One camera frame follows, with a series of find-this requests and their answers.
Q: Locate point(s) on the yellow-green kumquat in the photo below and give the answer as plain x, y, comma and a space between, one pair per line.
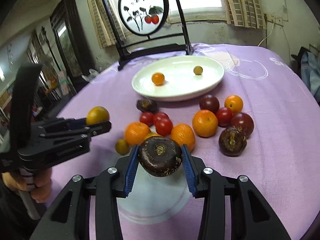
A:
96, 115

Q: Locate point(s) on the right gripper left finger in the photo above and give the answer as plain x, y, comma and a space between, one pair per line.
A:
68, 215

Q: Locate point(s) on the white oval plate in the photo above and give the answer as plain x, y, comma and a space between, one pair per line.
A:
180, 81

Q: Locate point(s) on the person's left hand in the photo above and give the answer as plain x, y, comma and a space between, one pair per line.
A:
40, 189

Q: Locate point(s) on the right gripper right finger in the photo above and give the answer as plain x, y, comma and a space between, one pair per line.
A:
252, 217

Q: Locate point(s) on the dark purple plum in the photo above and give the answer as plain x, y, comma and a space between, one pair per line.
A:
244, 123
209, 102

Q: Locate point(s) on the round painted screen ornament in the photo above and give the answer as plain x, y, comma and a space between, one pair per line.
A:
144, 18

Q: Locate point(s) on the dark wooden cabinet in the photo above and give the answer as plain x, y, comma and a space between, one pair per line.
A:
70, 39

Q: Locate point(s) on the blue clothes pile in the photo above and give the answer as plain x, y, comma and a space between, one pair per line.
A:
308, 70

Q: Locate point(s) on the beige checked curtain left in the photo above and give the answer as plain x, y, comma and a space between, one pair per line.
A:
102, 25

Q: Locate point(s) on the beige checked curtain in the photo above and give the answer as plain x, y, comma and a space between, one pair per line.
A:
245, 13
102, 25

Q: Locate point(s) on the white plastic bag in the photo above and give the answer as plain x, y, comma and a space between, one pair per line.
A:
92, 75

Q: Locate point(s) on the small green kumquat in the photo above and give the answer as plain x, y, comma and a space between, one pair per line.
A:
122, 147
198, 70

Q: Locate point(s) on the orange mandarin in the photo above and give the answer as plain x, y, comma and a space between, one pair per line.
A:
135, 133
183, 134
205, 123

